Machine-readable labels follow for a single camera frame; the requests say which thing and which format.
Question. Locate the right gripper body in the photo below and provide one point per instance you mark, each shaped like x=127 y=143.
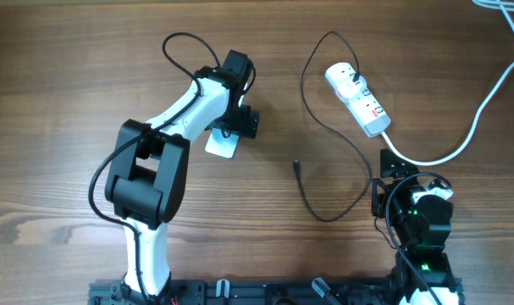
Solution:
x=400 y=196

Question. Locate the Galaxy smartphone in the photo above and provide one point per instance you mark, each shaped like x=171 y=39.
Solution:
x=221 y=146

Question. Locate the white power strip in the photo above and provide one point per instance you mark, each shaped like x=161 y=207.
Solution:
x=357 y=97

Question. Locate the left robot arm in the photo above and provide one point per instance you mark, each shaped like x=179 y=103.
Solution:
x=146 y=181

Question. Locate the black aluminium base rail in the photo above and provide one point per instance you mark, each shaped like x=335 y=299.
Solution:
x=318 y=291

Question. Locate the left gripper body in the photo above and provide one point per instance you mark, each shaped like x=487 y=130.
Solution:
x=238 y=120

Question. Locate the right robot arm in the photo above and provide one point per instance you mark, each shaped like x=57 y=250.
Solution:
x=417 y=212

